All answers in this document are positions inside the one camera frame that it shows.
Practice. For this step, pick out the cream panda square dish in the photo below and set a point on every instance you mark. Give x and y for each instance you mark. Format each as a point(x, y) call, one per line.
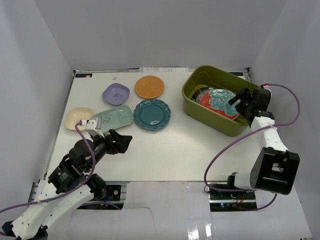
point(76, 115)

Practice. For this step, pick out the teal scalloped plate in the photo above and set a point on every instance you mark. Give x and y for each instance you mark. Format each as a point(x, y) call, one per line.
point(152, 114)

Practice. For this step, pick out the orange woven round plate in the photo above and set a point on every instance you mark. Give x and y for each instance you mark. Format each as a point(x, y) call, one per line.
point(149, 87)

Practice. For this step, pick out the mint green divided tray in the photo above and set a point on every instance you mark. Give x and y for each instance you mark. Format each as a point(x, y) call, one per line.
point(115, 118)

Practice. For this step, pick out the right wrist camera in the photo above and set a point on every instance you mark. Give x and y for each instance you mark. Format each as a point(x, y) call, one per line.
point(266, 87)

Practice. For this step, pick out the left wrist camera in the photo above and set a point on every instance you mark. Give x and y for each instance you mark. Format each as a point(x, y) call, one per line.
point(91, 126)

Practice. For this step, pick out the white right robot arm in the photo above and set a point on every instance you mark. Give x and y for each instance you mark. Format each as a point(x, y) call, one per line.
point(276, 167)

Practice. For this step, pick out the white papers at back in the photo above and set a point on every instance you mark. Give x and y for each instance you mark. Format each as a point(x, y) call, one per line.
point(166, 69)

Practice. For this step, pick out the red and teal plate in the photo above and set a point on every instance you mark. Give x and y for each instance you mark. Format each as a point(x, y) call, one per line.
point(217, 100)

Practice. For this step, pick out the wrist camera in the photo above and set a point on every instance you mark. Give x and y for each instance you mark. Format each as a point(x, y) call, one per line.
point(91, 126)
point(266, 87)

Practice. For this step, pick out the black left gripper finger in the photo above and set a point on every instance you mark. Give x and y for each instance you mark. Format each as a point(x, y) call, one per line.
point(122, 142)
point(117, 137)

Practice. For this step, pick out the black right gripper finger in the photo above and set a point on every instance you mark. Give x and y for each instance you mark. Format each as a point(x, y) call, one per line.
point(242, 107)
point(241, 99)

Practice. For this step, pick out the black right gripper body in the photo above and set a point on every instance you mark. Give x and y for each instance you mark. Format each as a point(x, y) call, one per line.
point(250, 104)

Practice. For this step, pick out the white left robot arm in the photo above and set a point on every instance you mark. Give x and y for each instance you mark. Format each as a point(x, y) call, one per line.
point(69, 186)

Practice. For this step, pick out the dark striped rim plate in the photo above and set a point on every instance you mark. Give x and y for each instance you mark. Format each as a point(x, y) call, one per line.
point(198, 92)

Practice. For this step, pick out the olive green plastic bin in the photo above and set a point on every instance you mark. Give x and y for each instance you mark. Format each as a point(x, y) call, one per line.
point(209, 76)

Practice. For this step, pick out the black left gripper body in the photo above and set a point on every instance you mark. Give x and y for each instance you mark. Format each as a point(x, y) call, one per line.
point(113, 142)

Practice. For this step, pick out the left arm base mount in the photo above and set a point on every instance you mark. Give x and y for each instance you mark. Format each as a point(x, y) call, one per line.
point(113, 199)

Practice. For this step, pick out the purple square dish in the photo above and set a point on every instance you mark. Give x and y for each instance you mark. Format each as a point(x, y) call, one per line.
point(116, 94)

